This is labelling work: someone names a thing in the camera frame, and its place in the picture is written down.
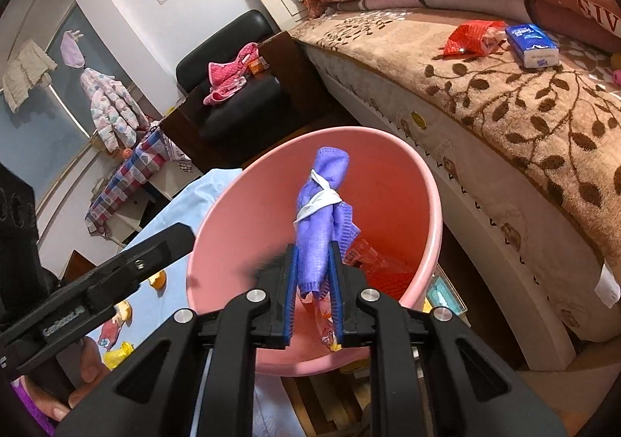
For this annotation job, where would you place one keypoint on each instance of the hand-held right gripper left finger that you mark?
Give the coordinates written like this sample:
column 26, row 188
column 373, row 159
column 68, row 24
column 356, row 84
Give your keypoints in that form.
column 289, row 291

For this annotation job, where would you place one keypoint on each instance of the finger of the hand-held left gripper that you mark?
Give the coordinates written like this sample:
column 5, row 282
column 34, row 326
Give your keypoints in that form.
column 165, row 243

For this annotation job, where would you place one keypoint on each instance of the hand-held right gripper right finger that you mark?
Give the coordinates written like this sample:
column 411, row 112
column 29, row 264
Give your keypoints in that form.
column 334, row 291

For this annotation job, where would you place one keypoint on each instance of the clear plastic packaging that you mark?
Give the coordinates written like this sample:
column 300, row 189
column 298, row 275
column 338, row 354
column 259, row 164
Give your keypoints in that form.
column 371, row 256

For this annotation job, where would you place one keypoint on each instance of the red foam net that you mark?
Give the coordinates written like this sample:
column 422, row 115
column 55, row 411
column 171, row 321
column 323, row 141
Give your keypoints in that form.
column 393, row 284

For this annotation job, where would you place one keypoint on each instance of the purple face mask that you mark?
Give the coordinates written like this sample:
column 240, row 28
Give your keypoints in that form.
column 320, row 228

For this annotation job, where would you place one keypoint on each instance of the pink plastic bucket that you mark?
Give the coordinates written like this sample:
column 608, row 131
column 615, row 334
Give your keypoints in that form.
column 388, row 184

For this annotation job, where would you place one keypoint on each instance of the person's left hand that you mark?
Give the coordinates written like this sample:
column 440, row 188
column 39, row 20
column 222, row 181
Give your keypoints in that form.
column 92, row 364

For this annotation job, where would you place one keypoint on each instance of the orange peel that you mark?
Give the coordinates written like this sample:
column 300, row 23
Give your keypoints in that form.
column 157, row 279

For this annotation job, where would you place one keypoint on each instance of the small floral wrapper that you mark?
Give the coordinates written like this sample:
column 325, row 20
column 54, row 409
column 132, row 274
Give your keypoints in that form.
column 109, row 331

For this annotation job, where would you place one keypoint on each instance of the small yellow scrap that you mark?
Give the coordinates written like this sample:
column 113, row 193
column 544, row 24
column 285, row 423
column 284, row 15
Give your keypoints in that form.
column 123, row 310

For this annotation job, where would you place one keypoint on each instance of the yellow plastic wrapper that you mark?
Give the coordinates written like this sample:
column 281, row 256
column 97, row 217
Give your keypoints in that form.
column 119, row 353

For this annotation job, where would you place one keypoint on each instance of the checkered tablecloth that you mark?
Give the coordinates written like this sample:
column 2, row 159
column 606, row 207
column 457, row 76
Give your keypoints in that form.
column 131, row 170

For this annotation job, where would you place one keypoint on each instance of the small orange ball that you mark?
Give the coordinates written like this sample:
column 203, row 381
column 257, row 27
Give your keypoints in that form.
column 127, row 153

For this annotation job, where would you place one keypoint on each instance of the person's purple clothing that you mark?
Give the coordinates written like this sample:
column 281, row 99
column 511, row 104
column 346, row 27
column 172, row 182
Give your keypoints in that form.
column 29, row 412

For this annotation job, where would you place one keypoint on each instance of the light blue box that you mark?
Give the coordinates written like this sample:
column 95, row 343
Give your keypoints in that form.
column 444, row 294

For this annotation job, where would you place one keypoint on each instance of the black leather armchair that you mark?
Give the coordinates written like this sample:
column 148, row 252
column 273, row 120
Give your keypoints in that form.
column 233, row 121

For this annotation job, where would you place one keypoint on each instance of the pink puffer jacket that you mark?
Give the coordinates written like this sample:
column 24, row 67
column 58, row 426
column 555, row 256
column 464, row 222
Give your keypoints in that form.
column 109, row 107

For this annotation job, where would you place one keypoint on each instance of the window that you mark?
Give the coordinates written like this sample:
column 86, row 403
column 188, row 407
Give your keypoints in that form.
column 58, row 126

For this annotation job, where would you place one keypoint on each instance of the bed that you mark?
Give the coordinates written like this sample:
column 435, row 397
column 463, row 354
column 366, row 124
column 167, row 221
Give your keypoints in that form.
column 461, row 184

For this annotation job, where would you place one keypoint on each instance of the pink garment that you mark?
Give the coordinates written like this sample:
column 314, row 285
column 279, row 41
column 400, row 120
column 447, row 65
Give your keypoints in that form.
column 228, row 73

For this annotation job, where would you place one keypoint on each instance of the small orange box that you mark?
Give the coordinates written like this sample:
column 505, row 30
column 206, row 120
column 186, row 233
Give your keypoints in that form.
column 257, row 64

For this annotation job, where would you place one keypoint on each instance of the lilac hat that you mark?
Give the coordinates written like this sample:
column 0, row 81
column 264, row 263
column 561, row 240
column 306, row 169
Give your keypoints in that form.
column 72, row 50

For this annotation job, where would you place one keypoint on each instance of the beige jacket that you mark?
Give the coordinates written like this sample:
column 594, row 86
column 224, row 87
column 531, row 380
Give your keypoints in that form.
column 24, row 73

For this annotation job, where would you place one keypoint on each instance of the brown leaf-pattern blanket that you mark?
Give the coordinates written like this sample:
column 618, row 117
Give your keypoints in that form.
column 509, row 92

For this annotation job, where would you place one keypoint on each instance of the red packet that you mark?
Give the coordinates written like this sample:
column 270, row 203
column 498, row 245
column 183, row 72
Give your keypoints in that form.
column 468, row 37

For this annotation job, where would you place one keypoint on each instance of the blue tissue pack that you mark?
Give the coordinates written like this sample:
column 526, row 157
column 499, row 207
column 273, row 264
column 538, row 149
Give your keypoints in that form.
column 533, row 45

